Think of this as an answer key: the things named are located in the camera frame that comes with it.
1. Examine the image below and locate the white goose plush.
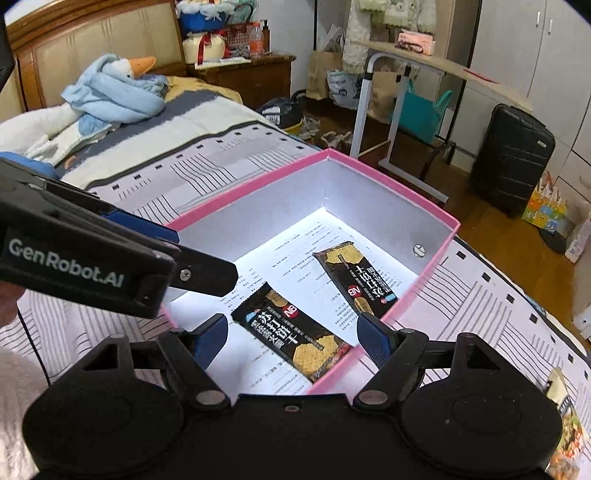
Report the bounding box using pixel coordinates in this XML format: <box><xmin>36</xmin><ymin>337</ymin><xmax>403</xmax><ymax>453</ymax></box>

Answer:
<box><xmin>0</xmin><ymin>56</ymin><xmax>158</xmax><ymax>167</ymax></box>

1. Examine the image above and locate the red paper slip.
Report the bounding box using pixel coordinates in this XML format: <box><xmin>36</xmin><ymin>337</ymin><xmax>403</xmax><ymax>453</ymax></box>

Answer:
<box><xmin>462</xmin><ymin>68</ymin><xmax>502</xmax><ymax>85</ymax></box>

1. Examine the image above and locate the pink tissue box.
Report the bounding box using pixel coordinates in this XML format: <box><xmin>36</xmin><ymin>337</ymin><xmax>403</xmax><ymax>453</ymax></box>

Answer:
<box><xmin>396</xmin><ymin>31</ymin><xmax>437</xmax><ymax>56</ymax></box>

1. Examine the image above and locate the pink cardboard box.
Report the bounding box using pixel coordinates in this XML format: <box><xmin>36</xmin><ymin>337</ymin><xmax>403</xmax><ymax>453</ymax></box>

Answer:
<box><xmin>161</xmin><ymin>148</ymin><xmax>461</xmax><ymax>397</ymax></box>

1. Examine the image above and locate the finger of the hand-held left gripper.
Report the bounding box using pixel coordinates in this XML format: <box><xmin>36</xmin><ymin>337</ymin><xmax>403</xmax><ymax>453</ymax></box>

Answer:
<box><xmin>98</xmin><ymin>207</ymin><xmax>182</xmax><ymax>245</ymax></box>
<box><xmin>165</xmin><ymin>250</ymin><xmax>240</xmax><ymax>299</ymax></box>

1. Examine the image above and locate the grey striped quilt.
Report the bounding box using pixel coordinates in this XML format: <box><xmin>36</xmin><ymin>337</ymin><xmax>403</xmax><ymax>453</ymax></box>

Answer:
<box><xmin>58</xmin><ymin>76</ymin><xmax>278</xmax><ymax>185</ymax></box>

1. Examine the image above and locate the black suitcase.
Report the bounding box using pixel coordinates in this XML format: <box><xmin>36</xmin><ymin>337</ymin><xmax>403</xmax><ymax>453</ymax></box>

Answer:
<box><xmin>470</xmin><ymin>104</ymin><xmax>556</xmax><ymax>219</ymax></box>

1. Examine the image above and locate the black cracker packet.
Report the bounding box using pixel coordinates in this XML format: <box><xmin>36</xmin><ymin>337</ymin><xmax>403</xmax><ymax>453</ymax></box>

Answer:
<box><xmin>231</xmin><ymin>282</ymin><xmax>358</xmax><ymax>383</ymax></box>
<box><xmin>312</xmin><ymin>242</ymin><xmax>400</xmax><ymax>320</ymax></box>

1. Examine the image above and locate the wooden nightstand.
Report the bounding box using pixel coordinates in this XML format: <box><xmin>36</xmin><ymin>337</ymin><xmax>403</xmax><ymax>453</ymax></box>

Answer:
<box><xmin>187</xmin><ymin>54</ymin><xmax>297</xmax><ymax>112</ymax></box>

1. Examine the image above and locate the white printed plastic bag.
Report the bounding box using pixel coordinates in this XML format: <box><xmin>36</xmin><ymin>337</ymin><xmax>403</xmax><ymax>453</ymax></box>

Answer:
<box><xmin>327</xmin><ymin>69</ymin><xmax>365</xmax><ymax>110</ymax></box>

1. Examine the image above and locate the wooden bed headboard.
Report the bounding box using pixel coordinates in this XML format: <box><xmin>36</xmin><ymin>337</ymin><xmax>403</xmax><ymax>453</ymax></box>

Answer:
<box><xmin>7</xmin><ymin>0</ymin><xmax>188</xmax><ymax>112</ymax></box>

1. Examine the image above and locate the white line-printed bed cover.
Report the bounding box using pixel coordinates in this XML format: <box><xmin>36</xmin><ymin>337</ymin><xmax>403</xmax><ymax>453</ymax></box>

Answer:
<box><xmin>0</xmin><ymin>122</ymin><xmax>591</xmax><ymax>480</ymax></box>

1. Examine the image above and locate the cream instant noodle packet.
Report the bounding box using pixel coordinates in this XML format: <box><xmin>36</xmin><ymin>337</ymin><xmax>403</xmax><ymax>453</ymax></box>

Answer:
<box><xmin>547</xmin><ymin>367</ymin><xmax>583</xmax><ymax>476</ymax></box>

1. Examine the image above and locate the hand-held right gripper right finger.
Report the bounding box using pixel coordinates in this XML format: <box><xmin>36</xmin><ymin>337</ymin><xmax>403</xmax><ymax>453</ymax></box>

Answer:
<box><xmin>353</xmin><ymin>313</ymin><xmax>514</xmax><ymax>411</ymax></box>

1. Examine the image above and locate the white carton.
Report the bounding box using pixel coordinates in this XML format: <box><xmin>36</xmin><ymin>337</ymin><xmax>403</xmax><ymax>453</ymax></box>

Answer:
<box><xmin>564</xmin><ymin>220</ymin><xmax>591</xmax><ymax>265</ymax></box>

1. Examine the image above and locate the brown paper bag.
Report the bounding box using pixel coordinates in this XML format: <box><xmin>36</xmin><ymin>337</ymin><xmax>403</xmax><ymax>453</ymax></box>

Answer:
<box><xmin>369</xmin><ymin>69</ymin><xmax>402</xmax><ymax>123</ymax></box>
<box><xmin>307</xmin><ymin>50</ymin><xmax>345</xmax><ymax>100</ymax></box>

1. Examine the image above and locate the blue basket with white fluff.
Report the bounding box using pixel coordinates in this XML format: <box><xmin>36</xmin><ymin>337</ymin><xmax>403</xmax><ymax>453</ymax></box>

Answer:
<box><xmin>175</xmin><ymin>0</ymin><xmax>254</xmax><ymax>35</ymax></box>

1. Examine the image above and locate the colourful cartoon box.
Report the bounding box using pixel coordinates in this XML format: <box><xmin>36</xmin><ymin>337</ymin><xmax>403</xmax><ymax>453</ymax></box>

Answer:
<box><xmin>522</xmin><ymin>173</ymin><xmax>578</xmax><ymax>232</ymax></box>

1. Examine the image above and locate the blue cushion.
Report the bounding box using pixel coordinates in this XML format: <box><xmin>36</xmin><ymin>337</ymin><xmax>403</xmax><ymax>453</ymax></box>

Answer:
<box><xmin>0</xmin><ymin>151</ymin><xmax>58</xmax><ymax>181</ymax></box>

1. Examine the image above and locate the white wardrobe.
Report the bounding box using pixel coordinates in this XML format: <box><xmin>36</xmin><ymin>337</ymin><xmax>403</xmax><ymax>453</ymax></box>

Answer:
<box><xmin>436</xmin><ymin>0</ymin><xmax>591</xmax><ymax>195</ymax></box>

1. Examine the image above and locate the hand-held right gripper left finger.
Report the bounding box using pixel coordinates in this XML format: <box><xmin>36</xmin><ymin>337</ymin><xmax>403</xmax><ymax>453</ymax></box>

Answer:
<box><xmin>60</xmin><ymin>314</ymin><xmax>232</xmax><ymax>414</ymax></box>

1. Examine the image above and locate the white sandal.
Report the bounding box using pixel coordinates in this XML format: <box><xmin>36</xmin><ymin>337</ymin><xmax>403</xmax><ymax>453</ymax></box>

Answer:
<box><xmin>299</xmin><ymin>116</ymin><xmax>325</xmax><ymax>140</ymax></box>
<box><xmin>321</xmin><ymin>130</ymin><xmax>354</xmax><ymax>151</ymax></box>

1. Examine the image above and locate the printed white paper sheet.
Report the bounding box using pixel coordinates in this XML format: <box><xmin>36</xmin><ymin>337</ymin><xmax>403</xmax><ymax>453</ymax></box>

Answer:
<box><xmin>178</xmin><ymin>206</ymin><xmax>419</xmax><ymax>395</ymax></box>

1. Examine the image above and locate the teal shopping bag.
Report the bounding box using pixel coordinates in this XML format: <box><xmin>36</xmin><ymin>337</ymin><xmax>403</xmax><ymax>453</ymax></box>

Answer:
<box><xmin>392</xmin><ymin>90</ymin><xmax>454</xmax><ymax>145</ymax></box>

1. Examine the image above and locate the black bag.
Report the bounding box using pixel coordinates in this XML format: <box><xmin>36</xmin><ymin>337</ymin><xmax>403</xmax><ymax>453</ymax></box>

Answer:
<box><xmin>256</xmin><ymin>90</ymin><xmax>305</xmax><ymax>134</ymax></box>

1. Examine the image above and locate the folding table with white frame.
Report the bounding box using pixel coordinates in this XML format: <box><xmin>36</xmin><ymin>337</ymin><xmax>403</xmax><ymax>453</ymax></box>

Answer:
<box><xmin>349</xmin><ymin>39</ymin><xmax>534</xmax><ymax>206</ymax></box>

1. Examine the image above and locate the cream round box, red ribbon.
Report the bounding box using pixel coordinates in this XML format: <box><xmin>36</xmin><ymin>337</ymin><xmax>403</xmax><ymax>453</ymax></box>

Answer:
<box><xmin>182</xmin><ymin>32</ymin><xmax>229</xmax><ymax>65</ymax></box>

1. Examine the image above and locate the white fluffy hanging garment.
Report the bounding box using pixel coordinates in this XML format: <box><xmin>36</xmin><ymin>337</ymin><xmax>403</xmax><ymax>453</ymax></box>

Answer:
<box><xmin>342</xmin><ymin>0</ymin><xmax>437</xmax><ymax>77</ymax></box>

